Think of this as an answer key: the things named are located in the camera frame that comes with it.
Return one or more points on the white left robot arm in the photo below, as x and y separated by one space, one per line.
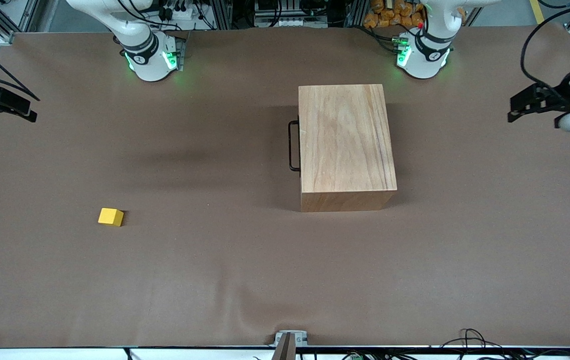
427 55

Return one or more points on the wooden cabinet box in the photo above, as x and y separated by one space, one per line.
345 140

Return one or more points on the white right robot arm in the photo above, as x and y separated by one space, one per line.
147 55

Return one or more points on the brown table cover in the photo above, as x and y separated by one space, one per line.
214 275

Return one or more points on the white power strip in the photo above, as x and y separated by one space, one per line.
179 14

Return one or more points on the aluminium frame post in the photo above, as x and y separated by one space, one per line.
360 12
220 15

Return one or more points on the metal table clamp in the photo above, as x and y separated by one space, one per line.
290 342

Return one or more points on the white slotted rail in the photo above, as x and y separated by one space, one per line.
290 22

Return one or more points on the yellow block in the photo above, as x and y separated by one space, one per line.
110 216

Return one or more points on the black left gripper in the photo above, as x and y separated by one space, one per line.
561 98

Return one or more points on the pile of orange objects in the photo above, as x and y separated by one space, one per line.
390 15

